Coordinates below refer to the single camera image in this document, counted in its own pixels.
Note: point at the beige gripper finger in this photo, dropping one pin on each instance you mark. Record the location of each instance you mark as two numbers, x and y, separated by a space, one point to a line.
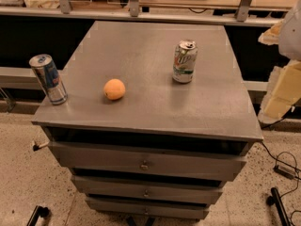
271 35
283 91

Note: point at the white green 7up can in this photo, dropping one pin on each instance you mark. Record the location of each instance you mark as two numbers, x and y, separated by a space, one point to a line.
185 57

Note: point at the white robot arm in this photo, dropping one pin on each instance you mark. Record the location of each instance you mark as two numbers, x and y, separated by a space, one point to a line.
289 44

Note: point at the blue silver Red Bull can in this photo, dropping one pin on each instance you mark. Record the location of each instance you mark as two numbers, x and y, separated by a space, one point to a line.
48 76

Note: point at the black power adapter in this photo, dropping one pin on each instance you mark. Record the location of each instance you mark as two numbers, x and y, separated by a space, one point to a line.
284 172

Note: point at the top grey drawer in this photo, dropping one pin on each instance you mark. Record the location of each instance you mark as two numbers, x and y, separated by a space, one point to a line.
209 166

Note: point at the grey drawer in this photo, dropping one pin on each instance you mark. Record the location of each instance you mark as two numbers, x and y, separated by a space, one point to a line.
146 190
209 166
147 208

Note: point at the black stand leg right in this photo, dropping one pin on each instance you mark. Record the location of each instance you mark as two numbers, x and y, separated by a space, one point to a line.
275 199

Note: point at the black stand leg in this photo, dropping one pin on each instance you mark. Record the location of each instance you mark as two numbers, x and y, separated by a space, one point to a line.
39 212
275 199

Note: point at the middle grey drawer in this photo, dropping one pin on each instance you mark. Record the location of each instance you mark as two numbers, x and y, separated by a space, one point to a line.
146 190

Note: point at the grey drawer cabinet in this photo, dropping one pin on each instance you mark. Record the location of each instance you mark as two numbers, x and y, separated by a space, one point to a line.
211 114

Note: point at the orange fruit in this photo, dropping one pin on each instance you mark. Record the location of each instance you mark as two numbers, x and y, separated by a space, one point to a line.
114 89

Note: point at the bottom grey drawer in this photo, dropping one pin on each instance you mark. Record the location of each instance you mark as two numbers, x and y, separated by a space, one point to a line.
147 208

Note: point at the black stand leg left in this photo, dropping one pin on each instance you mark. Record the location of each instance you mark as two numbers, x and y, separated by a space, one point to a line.
39 212

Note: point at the grey metal shelf rail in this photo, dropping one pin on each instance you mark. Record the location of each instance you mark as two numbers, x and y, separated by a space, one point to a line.
225 12

